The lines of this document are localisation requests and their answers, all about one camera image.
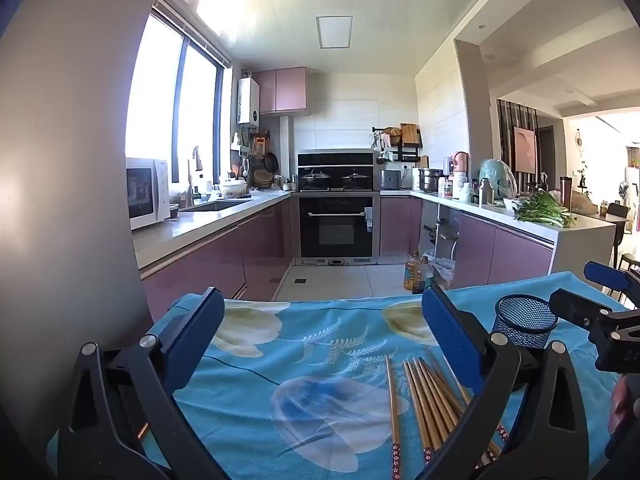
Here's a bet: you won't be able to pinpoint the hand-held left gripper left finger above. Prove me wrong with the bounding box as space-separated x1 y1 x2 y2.
47 286 228 480

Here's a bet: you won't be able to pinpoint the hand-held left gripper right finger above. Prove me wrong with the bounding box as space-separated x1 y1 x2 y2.
421 284 589 480

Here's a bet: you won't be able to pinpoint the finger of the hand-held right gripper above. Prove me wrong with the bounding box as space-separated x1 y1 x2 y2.
583 259 640 309
548 287 640 334

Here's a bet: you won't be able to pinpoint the black mesh utensil holder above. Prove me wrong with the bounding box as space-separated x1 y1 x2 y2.
492 294 560 349

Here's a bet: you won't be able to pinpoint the bunch of wooden chopsticks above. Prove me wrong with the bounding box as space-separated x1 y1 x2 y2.
402 346 505 471

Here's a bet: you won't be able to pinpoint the floral-tipped bamboo chopstick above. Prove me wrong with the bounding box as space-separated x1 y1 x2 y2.
384 355 403 480

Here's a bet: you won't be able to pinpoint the person's right hand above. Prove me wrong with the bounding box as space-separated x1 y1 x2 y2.
606 375 640 437

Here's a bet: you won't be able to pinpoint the black chair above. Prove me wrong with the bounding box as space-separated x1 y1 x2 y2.
606 202 632 266

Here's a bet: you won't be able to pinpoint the white plastic bag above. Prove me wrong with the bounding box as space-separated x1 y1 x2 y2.
430 256 456 290

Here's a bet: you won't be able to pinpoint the yellow cooking oil bottle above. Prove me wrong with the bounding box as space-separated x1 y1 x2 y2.
403 251 421 293

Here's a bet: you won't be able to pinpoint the pink sink base cabinets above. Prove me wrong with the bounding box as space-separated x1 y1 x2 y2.
140 195 296 306

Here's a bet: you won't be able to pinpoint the bunch of green vegetables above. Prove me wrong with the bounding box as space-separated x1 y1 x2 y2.
514 191 577 228

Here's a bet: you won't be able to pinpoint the blue floral tablecloth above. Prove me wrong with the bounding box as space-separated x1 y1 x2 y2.
47 271 632 480

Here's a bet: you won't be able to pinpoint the kitchen sink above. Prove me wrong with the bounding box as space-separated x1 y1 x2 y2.
190 199 253 212

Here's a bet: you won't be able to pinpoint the mint green appliance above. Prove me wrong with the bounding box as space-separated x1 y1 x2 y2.
478 159 516 196

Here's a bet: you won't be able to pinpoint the white microwave oven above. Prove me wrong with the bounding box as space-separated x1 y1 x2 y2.
126 157 171 231

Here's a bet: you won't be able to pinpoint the steel kitchen faucet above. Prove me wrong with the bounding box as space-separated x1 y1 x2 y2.
186 146 202 207

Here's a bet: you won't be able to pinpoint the black built-in oven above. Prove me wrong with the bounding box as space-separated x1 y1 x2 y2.
298 194 377 261

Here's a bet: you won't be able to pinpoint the steel stockpot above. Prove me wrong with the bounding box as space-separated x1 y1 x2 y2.
419 168 444 193

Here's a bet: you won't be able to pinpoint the black range hood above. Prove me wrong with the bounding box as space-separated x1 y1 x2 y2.
297 149 377 194

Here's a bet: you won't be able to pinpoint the white water heater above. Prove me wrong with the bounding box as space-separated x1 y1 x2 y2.
237 77 261 126

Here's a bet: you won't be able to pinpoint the kitchen window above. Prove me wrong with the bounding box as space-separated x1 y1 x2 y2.
125 4 232 196

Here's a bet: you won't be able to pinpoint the square ceiling light panel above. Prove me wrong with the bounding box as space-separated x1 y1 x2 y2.
315 16 353 50

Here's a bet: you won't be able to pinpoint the pink wall picture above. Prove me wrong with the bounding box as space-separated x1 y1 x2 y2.
513 126 537 174

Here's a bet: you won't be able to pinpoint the dark slatted wall panel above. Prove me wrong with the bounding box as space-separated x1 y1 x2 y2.
496 100 540 181

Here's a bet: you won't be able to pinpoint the black wall rack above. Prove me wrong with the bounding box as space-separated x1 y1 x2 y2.
371 126 423 163

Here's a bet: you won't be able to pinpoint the pink wall cabinet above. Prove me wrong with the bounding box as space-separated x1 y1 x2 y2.
251 67 307 115

